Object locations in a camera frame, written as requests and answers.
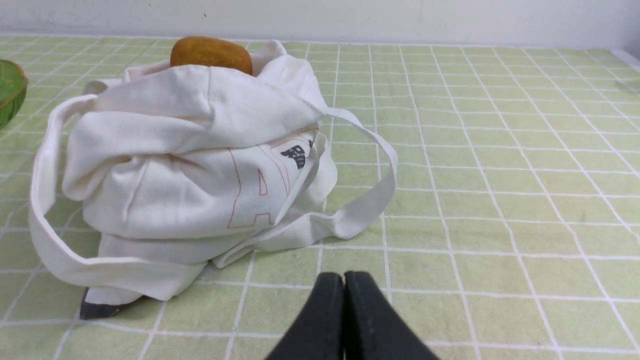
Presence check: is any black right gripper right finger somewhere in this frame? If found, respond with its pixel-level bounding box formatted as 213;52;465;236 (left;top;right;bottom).
343;271;438;360

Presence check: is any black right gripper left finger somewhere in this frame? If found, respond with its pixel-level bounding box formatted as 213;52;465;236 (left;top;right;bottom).
266;272;345;360

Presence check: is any brown kiwi fruit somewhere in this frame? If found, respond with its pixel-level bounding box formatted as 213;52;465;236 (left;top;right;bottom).
169;36;253;76

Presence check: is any white cloth tote bag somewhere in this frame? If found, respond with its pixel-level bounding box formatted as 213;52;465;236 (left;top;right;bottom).
29;40;399;321

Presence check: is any green checkered tablecloth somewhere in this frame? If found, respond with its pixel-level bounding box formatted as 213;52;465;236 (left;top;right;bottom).
1;34;640;360

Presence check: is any green glass plate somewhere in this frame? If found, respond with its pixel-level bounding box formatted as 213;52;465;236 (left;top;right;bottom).
0;59;29;128

